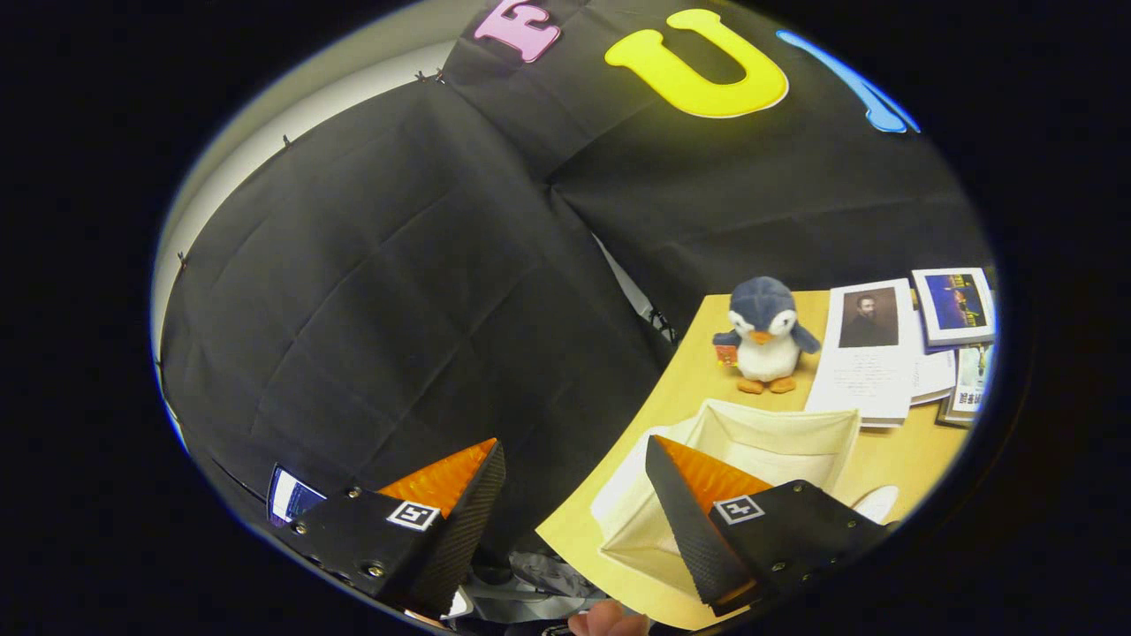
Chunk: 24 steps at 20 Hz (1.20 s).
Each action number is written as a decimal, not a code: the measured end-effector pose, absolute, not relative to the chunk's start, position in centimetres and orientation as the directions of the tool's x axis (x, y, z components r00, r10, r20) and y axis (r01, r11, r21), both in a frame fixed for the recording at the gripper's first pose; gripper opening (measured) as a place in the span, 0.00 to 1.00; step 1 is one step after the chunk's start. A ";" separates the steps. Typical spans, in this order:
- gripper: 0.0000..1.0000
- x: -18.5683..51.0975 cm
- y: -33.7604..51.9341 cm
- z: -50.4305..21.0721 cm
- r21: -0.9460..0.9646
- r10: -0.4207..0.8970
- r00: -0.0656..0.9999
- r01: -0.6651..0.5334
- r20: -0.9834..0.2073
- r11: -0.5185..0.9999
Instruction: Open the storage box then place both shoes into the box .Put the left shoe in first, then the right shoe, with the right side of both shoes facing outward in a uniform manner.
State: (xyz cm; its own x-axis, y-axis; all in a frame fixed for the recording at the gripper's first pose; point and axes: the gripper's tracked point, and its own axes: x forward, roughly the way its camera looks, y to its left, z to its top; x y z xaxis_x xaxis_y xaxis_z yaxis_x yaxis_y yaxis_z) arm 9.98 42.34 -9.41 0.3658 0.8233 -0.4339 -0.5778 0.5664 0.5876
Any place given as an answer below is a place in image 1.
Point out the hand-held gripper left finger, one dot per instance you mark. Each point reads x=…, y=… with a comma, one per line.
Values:
x=459, y=539

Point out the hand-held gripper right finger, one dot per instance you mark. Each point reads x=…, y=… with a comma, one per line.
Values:
x=694, y=539

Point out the beige fabric storage box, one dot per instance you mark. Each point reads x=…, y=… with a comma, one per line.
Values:
x=769, y=442

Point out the white shoe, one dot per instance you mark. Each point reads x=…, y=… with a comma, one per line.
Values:
x=875, y=503

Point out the computer monitor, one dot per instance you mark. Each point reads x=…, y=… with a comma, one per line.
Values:
x=292, y=499

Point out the grey penguin plush toy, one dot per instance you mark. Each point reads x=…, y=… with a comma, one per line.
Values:
x=767, y=349

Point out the white book with portrait cover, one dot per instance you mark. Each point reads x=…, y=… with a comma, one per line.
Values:
x=861, y=371

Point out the black backdrop cloth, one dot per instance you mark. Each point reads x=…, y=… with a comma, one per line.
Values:
x=398, y=309

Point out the thin white booklet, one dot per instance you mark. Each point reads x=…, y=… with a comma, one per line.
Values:
x=932, y=375

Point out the book with pale blue cover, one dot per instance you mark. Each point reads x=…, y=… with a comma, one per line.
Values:
x=972, y=380

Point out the book with blue photo cover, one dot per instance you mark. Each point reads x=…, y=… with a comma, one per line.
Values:
x=954, y=305

